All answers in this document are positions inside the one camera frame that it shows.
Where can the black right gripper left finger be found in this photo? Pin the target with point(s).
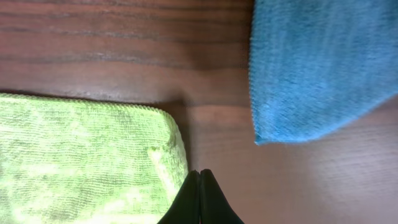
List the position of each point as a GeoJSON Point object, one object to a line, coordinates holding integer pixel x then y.
{"type": "Point", "coordinates": [185, 209]}

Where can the blue microfiber cloth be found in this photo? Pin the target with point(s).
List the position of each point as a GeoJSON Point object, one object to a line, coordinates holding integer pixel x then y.
{"type": "Point", "coordinates": [315, 66]}

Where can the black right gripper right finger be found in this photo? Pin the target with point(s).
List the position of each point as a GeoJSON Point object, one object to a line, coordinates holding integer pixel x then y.
{"type": "Point", "coordinates": [214, 207]}

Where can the light green microfiber cloth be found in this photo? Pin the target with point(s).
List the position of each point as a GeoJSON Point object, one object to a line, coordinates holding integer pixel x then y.
{"type": "Point", "coordinates": [79, 161]}

